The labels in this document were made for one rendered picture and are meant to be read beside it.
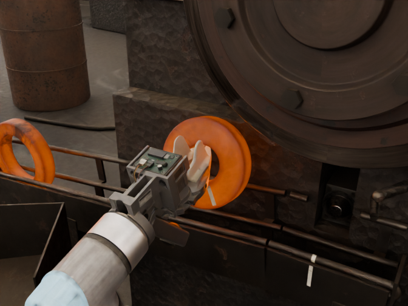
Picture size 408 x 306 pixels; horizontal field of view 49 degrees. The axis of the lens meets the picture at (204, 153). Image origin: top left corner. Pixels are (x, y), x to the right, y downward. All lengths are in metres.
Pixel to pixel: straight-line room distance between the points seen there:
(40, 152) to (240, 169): 0.52
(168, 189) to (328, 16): 0.30
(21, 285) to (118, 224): 0.36
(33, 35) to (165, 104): 2.51
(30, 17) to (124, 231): 2.81
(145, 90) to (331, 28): 0.54
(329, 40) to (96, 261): 0.36
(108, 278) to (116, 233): 0.06
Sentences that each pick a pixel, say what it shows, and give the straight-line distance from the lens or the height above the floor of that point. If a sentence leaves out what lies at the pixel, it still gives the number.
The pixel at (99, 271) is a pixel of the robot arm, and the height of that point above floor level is 0.82.
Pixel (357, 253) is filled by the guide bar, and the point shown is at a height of 0.70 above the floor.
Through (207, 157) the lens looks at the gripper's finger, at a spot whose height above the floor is 0.85.
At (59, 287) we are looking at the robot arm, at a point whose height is 0.81.
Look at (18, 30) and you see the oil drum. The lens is 3.35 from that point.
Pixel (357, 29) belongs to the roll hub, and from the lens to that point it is 0.49.
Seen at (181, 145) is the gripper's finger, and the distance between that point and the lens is 0.70.
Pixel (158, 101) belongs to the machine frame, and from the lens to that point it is 0.88.
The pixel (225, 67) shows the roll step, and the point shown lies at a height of 1.00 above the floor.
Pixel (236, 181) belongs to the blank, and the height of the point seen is 0.81.
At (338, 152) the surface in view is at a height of 0.90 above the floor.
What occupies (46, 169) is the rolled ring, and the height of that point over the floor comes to 0.69.
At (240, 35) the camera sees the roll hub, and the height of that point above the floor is 1.06.
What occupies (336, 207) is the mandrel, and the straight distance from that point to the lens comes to 0.80.
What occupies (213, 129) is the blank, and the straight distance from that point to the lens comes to 0.72.
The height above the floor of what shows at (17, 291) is 0.60.
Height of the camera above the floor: 1.17
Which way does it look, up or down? 26 degrees down
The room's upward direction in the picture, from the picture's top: straight up
